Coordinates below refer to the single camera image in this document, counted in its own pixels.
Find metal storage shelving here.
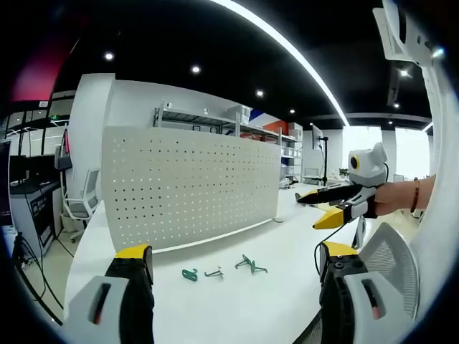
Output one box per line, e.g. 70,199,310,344
153,101,304,182

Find black floor cables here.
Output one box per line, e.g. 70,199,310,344
12,232,65,312

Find white perforated mounting plate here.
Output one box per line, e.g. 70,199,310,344
100,125,283,254

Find screen on floor stand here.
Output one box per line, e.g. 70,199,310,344
54,128,74,201

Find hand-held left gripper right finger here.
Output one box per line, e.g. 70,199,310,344
318,240,413,344

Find brown bead bracelet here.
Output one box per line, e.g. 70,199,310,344
410,178,420,214

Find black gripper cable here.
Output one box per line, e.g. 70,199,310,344
314,214,359,277

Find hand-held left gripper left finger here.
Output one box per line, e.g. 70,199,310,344
66,244,156,344

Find ceiling light strip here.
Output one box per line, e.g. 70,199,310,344
209,0,348,126

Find black workstation desk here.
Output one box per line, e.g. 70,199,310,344
7,153,62,249

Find white mesh office chair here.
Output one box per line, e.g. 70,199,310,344
358,0,459,325

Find monitor on black stand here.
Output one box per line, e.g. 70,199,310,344
310,124,330,187

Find person's right hand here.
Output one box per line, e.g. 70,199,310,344
372,180,414,217

